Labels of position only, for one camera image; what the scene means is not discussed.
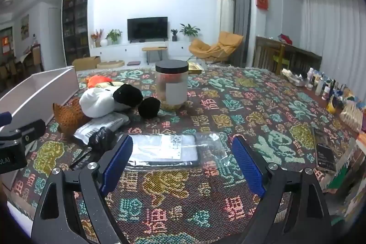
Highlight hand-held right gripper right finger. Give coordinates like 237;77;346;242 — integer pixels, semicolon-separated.
232;135;333;244

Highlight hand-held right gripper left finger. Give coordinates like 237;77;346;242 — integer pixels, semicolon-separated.
31;134;134;244

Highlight brown knit pouch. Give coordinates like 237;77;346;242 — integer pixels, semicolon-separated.
53;98;88;136

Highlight white storage box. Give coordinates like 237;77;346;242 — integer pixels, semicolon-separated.
0;66;78;130

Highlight black plastic bag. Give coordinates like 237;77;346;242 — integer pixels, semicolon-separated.
88;127;118;153

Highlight clear plastic bag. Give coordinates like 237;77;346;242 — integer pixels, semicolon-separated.
197;132;244;177

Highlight grey plastic mailer bag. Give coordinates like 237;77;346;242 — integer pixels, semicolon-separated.
73;113;131;145

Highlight dark panel in clear packet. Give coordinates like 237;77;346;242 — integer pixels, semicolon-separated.
119;132;201;168

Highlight colourful printed blanket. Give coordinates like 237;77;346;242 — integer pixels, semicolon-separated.
6;65;366;244

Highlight black plush ball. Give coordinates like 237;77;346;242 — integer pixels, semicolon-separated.
138;97;161;119

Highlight black booklet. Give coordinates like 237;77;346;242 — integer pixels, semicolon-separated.
312;128;337;174

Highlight orange fish plush toy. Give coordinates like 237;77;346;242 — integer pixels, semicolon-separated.
87;75;114;89

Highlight clear jar with black lid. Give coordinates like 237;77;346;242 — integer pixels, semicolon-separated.
155;60;189;112

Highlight beige floor cushion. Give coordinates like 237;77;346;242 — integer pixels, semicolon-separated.
97;59;126;70

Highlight cardboard box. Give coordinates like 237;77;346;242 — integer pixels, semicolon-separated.
71;56;101;71

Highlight yellow flat box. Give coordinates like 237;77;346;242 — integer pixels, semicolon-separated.
187;62;205;75

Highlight row of small bottles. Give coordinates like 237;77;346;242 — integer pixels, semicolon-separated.
282;67;366;133

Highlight small wooden coffee table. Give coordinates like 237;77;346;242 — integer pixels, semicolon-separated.
142;46;168;64

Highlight orange lounge chair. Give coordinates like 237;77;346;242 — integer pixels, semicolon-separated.
189;31;244;64

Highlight bushy green potted plant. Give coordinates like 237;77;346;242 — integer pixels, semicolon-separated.
105;29;123;45

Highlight red flowers in vase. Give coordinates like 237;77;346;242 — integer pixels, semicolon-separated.
91;29;104;47

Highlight flat screen television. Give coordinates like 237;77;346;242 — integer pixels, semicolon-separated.
127;17;168;43

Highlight dark glass bookcase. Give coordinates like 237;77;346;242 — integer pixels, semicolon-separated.
62;0;91;66

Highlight large green potted plant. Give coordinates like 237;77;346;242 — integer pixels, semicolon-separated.
180;23;201;41

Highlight covered standing air conditioner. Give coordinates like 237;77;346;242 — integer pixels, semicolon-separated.
216;0;237;41

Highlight white sheer curtain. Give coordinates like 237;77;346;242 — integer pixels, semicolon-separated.
300;0;365;87

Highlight grey curtain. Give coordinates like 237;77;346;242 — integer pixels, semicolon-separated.
227;0;252;66

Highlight framed wall picture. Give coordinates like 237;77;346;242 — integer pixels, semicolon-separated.
20;14;30;40

